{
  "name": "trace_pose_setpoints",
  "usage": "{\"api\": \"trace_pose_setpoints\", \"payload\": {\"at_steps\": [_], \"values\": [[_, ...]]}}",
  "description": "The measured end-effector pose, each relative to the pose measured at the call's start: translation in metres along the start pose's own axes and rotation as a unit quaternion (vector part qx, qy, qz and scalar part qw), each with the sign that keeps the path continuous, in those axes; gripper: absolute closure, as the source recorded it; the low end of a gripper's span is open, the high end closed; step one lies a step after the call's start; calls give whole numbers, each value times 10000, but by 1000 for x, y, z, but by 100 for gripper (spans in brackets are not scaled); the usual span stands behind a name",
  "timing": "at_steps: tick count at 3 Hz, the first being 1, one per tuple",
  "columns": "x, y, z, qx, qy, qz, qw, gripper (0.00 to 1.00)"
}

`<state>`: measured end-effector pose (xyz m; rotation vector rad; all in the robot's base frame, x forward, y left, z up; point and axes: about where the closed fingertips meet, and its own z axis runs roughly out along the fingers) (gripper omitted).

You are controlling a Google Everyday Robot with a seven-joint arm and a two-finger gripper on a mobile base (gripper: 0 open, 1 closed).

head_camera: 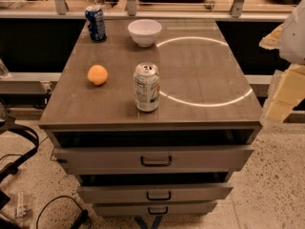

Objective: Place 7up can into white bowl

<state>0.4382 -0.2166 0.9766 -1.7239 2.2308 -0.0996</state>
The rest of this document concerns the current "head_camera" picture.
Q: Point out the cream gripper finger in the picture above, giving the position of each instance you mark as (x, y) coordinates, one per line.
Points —
(289, 93)
(272, 40)

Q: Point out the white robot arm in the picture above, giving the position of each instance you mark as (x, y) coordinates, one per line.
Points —
(289, 39)

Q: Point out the black chair base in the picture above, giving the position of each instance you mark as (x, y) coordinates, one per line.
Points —
(18, 140)

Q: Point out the clear plastic bottle on floor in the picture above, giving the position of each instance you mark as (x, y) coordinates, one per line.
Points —
(21, 208)

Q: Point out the top drawer with black handle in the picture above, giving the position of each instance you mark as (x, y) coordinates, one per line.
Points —
(153, 160)

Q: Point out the drawer with black handle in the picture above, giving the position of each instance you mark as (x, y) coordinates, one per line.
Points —
(153, 209)
(153, 160)
(154, 193)

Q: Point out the orange fruit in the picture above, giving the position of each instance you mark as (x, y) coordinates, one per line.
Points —
(97, 75)

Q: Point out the middle drawer with black handle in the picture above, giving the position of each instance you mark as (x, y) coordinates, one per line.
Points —
(154, 193)

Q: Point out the bottom drawer with black handle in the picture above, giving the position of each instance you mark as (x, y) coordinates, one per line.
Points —
(153, 209)

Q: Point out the blue pepsi can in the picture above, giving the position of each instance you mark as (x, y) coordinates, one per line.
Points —
(97, 27)

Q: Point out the grey drawer cabinet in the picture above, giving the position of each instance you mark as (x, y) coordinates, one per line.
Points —
(204, 99)

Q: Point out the white bowl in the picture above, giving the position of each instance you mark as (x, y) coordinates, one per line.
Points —
(144, 32)

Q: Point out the white green 7up can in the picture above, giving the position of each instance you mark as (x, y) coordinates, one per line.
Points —
(146, 86)

